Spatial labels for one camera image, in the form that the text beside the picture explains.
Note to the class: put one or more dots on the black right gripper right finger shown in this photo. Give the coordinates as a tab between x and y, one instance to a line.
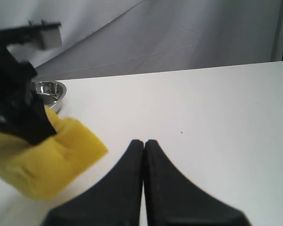
173	200

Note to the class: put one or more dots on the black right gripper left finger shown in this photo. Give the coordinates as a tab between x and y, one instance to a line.
114	201

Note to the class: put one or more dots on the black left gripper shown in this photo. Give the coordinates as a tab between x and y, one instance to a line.
21	110

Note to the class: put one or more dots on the yellow sponge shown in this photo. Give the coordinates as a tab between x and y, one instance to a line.
42	171

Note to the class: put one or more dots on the round stainless steel dish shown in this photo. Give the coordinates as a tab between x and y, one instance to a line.
52	93

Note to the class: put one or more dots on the grey fabric backdrop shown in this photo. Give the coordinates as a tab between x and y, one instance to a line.
118	37

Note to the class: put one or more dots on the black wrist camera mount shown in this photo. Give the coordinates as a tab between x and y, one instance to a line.
42	36

